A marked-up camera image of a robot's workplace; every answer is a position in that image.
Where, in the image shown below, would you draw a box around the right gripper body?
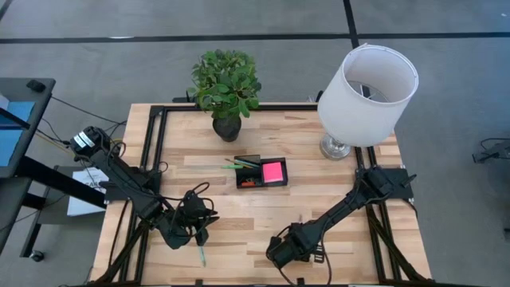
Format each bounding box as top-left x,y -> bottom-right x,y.
265,228 -> 318,270

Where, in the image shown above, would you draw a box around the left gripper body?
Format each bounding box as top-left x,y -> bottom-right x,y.
178,190 -> 217,239

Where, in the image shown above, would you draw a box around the yellow pencil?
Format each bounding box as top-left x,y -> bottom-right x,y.
224,157 -> 256,169

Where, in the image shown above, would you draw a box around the pink sticky note pad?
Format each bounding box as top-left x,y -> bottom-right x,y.
262,161 -> 284,184

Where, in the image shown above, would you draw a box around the black mesh desk organizer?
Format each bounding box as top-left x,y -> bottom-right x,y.
233,154 -> 288,189

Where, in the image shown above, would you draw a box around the white paper sheets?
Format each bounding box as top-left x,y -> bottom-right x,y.
66,167 -> 109,217

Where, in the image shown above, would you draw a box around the potted green plant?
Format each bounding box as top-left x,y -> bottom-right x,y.
186,48 -> 263,144

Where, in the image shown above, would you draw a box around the white shade table lamp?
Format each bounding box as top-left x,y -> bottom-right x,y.
316,42 -> 420,161

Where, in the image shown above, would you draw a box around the grey side desk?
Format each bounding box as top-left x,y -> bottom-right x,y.
0,77 -> 108,258

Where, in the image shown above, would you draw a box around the blue computer screen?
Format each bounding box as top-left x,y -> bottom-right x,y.
0,101 -> 37,168

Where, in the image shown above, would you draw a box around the black floor device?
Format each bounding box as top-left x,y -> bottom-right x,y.
472,137 -> 510,164

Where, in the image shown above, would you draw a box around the black computer mouse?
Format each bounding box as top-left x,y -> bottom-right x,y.
25,79 -> 47,93

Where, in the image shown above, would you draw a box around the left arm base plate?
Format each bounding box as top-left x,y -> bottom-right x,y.
99,171 -> 163,202

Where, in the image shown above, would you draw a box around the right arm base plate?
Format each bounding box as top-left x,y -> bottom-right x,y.
356,166 -> 418,200

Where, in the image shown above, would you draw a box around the black floor cable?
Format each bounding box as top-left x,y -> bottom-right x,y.
35,95 -> 128,164

